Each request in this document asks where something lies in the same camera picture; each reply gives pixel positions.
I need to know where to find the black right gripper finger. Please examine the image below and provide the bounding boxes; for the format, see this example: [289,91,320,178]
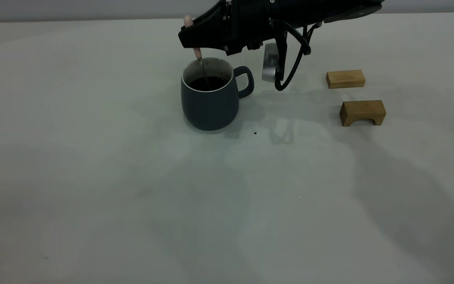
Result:
[178,2,227,50]

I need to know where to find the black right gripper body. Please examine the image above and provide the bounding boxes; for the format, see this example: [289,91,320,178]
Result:
[222,0,288,56]

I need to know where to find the pink handled metal spoon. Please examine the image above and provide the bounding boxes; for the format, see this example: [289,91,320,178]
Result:
[183,15,212,89]

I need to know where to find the dark grey ceramic mug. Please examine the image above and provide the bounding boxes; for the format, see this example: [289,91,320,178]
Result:
[180,58,255,131]

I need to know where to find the flat rectangular wooden block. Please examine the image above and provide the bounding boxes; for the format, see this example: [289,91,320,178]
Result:
[326,70,366,90]

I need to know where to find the arched wooden block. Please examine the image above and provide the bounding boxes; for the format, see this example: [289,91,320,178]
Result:
[339,100,387,127]

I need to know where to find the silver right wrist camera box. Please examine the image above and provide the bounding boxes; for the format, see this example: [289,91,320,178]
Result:
[261,43,281,83]

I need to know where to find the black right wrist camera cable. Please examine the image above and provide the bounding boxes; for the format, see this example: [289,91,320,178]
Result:
[268,18,323,92]

